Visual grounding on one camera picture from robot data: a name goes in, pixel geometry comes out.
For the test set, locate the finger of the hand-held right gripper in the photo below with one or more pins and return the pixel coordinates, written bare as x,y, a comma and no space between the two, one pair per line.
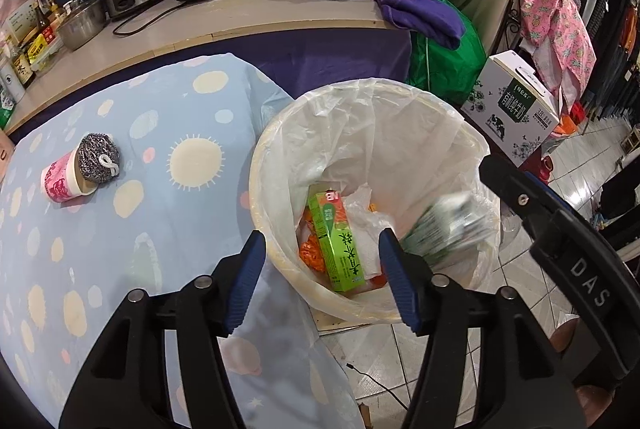
520,194

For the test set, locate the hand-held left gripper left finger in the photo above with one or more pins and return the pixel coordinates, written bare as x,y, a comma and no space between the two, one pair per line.
245,279

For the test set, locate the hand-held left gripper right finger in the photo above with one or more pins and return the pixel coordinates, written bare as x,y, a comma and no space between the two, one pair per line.
400,279

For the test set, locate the white paper towel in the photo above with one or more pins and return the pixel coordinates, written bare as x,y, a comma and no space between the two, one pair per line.
367,254

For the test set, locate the green drink carton white cap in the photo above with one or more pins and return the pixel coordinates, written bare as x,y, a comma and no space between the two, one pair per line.
445,229

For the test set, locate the long green cardboard box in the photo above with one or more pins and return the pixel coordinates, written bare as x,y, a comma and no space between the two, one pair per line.
335,239

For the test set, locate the cream trash bin white liner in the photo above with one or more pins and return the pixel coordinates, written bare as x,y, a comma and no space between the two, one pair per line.
400,134

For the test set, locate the person's right hand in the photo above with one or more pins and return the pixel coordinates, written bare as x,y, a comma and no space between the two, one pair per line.
567,339

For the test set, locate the wooden board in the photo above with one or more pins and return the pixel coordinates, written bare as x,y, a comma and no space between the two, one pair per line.
350,323

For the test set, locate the white green printed carton box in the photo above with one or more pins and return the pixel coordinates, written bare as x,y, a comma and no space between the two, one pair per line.
510,109

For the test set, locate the light blue spotted blanket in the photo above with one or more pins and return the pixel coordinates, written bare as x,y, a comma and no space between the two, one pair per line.
150,229

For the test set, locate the green plastic bag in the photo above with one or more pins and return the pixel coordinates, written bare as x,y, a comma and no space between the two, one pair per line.
450,69

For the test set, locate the pink pineapple print garment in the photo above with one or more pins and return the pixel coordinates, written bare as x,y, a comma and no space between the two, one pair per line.
555,24

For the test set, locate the hanging dark clothes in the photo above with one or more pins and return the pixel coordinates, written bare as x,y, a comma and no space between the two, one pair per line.
620,34

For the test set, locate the steel wool scrubber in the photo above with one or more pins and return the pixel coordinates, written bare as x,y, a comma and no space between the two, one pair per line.
97,156

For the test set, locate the purple cloth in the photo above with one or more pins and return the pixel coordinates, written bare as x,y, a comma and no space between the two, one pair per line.
420,14

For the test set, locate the pink paper cup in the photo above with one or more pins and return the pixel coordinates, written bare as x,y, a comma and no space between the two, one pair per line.
60,179

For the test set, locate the green white packet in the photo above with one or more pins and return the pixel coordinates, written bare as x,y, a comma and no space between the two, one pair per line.
4,111

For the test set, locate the steel pot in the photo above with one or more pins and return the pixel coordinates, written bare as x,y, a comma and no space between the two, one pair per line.
82,26

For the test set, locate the white seasoning bottle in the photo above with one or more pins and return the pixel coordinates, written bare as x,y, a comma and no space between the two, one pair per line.
11,81

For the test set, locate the dark sauce bottle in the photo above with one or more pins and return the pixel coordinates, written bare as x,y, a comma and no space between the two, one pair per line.
22,66

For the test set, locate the yellow seasoning packet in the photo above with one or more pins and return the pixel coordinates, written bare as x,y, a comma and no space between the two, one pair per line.
40,49

